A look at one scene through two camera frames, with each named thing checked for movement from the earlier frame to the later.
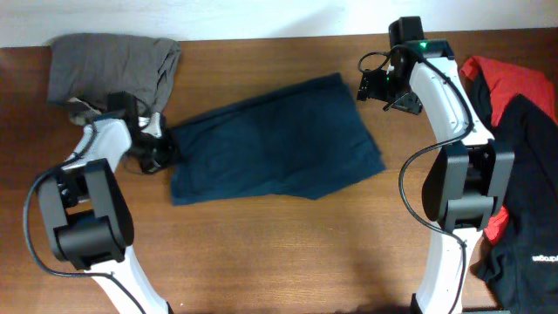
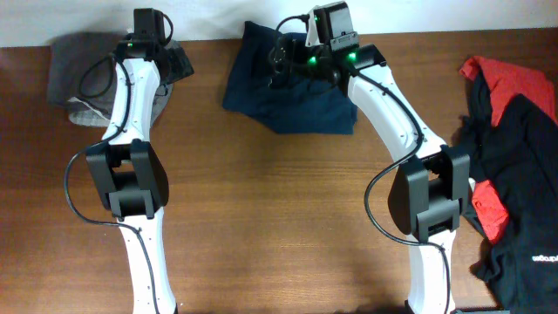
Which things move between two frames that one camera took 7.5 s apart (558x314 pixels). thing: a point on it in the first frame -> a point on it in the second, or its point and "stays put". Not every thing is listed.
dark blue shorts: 307,139 -> 300,110
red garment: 506,79 stays put
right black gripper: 411,103 -> 284,45
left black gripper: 170,157 -> 180,62
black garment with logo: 520,273 stays put
